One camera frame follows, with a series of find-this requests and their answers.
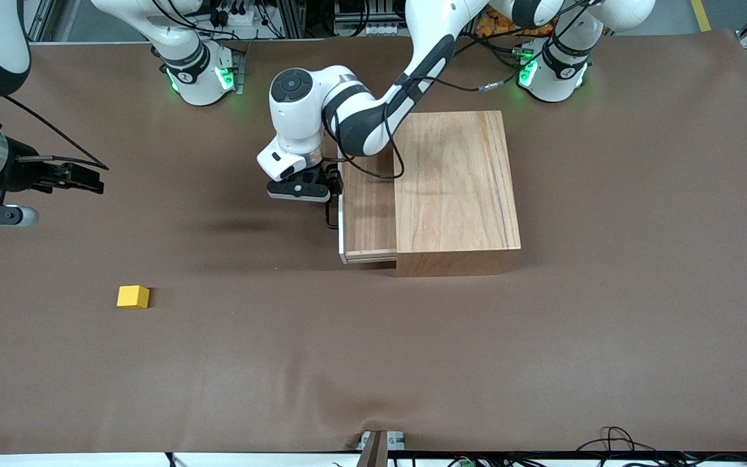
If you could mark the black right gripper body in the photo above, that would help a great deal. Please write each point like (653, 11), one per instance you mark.
(23, 170)

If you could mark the yellow block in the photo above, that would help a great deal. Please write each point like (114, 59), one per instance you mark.
(132, 297)

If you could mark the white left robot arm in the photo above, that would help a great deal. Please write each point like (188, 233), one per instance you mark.
(296, 120)

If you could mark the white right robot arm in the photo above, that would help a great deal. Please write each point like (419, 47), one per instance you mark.
(195, 78)

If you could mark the wooden drawer cabinet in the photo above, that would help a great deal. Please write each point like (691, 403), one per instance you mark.
(458, 194)

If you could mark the long white socket strip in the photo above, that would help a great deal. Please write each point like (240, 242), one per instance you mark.
(381, 29)

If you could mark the brown table mat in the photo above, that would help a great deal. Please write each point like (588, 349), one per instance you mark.
(283, 363)

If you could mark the bag of orange items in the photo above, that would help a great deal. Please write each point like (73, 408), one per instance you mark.
(509, 26)

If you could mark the metal table bracket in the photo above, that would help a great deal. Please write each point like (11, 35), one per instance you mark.
(380, 447)

